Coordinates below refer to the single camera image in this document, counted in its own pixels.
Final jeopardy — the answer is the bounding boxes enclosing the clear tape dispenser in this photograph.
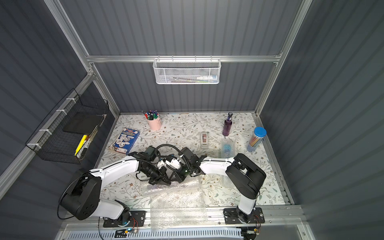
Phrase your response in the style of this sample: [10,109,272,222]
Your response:
[200,132,209,149]

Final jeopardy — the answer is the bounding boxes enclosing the clear bubble wrap sheet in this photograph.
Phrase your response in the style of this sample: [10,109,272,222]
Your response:
[221,137,235,159]
[143,177,208,232]

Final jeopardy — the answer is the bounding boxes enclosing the purple bottle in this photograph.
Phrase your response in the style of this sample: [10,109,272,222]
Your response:
[222,112,233,137]

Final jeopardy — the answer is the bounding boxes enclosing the blue glass bottle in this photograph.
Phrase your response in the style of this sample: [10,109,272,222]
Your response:
[221,144,234,158]

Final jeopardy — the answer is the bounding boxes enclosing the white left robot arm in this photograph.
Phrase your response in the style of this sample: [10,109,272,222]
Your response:
[59,146,171,226]

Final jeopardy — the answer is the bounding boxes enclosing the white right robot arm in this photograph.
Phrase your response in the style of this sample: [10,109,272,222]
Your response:
[166,148,267,223]

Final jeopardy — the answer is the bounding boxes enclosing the blue children's book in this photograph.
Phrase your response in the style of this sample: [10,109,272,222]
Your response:
[112,128,140,155]

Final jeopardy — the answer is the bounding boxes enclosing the pink pen holder cup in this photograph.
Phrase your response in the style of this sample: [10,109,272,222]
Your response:
[147,117,162,131]

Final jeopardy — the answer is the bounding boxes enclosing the yellow highlighter marker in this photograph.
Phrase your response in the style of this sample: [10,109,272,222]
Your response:
[75,135,89,156]

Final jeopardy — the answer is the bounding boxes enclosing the blue-lidded pencil tube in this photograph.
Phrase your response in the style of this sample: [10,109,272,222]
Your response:
[247,127,267,153]

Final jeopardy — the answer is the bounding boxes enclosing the black notebook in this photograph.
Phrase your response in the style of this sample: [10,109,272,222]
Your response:
[63,112,104,136]

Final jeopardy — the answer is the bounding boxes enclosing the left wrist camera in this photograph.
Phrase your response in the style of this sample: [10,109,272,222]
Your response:
[157,160,167,170]

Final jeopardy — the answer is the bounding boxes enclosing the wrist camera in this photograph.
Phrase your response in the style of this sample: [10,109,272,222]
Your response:
[166,158,182,169]
[157,160,167,170]

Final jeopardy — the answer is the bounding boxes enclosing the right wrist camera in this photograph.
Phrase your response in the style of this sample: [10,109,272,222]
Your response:
[166,158,182,169]

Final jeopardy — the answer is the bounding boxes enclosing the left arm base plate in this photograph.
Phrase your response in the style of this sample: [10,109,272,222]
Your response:
[103,211,147,228]

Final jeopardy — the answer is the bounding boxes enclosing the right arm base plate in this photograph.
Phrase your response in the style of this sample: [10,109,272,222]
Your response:
[223,208,265,225]

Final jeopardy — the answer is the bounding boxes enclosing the black wire wall basket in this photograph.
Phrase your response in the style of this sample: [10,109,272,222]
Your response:
[26,91,109,165]

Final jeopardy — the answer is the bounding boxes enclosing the white wire mesh basket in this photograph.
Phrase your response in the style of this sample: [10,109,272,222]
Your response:
[153,59,222,85]

